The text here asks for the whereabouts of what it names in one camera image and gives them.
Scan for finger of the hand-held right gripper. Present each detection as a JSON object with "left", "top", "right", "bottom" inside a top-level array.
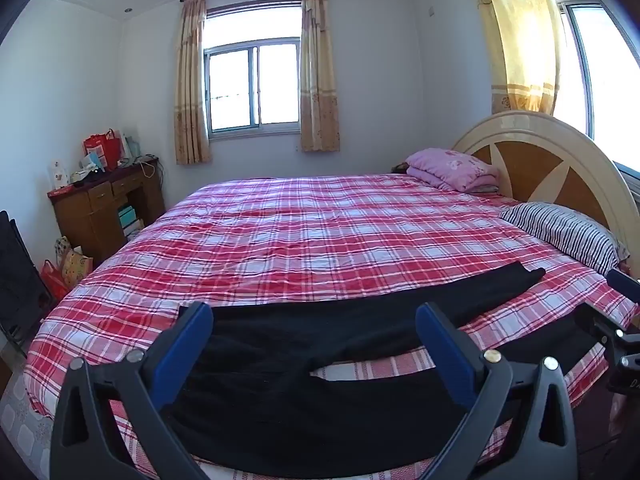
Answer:
[
  {"left": 606, "top": 269, "right": 640, "bottom": 306},
  {"left": 574, "top": 304, "right": 640, "bottom": 348}
]

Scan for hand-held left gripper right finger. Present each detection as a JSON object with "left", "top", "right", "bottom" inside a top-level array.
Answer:
[{"left": 416, "top": 302, "right": 581, "bottom": 480}]

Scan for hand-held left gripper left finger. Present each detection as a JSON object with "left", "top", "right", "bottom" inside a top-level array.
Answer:
[{"left": 49, "top": 301, "right": 215, "bottom": 480}]

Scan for black pants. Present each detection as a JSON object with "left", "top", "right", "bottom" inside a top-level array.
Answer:
[{"left": 165, "top": 262, "right": 608, "bottom": 476}]

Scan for striped pillow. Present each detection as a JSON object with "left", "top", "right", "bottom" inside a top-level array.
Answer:
[{"left": 498, "top": 201, "right": 627, "bottom": 277}]

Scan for stack of books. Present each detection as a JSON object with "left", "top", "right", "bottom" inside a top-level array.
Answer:
[{"left": 117, "top": 205, "right": 146, "bottom": 241}]

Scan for yellow patterned bag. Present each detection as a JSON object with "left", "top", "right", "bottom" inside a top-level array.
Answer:
[{"left": 55, "top": 236, "right": 94, "bottom": 287}]

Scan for red plastic bag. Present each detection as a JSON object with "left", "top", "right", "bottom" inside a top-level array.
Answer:
[{"left": 40, "top": 260, "right": 71, "bottom": 302}]

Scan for brown wooden desk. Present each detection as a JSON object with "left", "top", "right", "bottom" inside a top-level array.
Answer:
[{"left": 47, "top": 156, "right": 167, "bottom": 267}]

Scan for red plaid bed sheet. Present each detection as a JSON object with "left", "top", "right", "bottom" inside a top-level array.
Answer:
[{"left": 25, "top": 174, "right": 640, "bottom": 480}]

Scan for cream and brown headboard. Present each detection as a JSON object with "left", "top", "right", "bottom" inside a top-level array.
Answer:
[{"left": 451, "top": 111, "right": 640, "bottom": 281}]

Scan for pink folded blanket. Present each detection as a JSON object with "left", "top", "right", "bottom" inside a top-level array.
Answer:
[{"left": 405, "top": 147, "right": 501, "bottom": 194}]

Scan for black flat panel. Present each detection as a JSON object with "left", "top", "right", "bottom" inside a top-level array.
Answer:
[{"left": 0, "top": 210, "right": 56, "bottom": 353}]

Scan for grey floral cloth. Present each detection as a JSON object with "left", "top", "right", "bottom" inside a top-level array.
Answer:
[{"left": 0, "top": 370, "right": 57, "bottom": 480}]

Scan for white paper bag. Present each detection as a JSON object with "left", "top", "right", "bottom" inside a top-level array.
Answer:
[{"left": 114, "top": 129, "right": 142, "bottom": 161}]

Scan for red gift bag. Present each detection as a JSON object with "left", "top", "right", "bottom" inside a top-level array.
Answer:
[{"left": 82, "top": 130, "right": 124, "bottom": 171}]

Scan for white carton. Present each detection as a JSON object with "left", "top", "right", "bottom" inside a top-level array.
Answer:
[{"left": 49, "top": 161, "right": 70, "bottom": 191}]

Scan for large bright window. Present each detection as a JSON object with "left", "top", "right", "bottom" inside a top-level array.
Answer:
[{"left": 555, "top": 0, "right": 640, "bottom": 177}]

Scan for sliding window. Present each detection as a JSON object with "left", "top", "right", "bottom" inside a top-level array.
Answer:
[{"left": 202, "top": 37, "right": 303, "bottom": 136}]

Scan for beige floral curtain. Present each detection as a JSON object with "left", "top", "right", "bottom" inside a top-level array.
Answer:
[
  {"left": 172, "top": 0, "right": 213, "bottom": 166},
  {"left": 299, "top": 0, "right": 342, "bottom": 153}
]

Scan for yellow curtain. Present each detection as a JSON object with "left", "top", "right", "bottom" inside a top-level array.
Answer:
[{"left": 464, "top": 0, "right": 562, "bottom": 116}]

